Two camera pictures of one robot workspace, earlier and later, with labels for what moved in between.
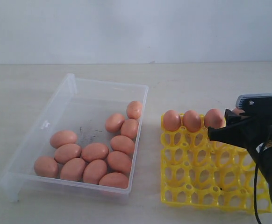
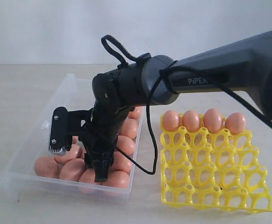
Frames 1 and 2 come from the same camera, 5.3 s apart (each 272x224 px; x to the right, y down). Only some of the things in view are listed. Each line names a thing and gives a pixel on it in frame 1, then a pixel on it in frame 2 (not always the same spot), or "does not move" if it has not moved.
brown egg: (214, 118) does not move
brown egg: (191, 121) does not move
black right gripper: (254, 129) -> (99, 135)
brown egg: (171, 120) does not move
